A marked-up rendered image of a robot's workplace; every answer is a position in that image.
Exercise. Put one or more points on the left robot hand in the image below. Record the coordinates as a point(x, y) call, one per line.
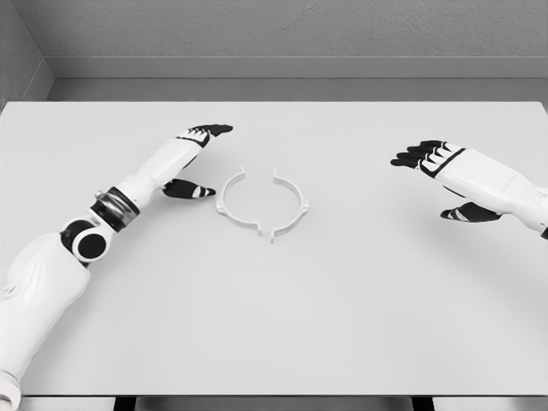
point(175, 156)

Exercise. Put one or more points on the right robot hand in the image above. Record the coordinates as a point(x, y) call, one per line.
point(479, 180)

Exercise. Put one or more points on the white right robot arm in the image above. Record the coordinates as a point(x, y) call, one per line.
point(533, 201)

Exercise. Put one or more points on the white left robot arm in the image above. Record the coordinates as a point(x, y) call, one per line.
point(47, 274)

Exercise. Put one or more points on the white pipe clamp half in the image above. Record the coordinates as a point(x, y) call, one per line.
point(220, 209)
point(304, 206)

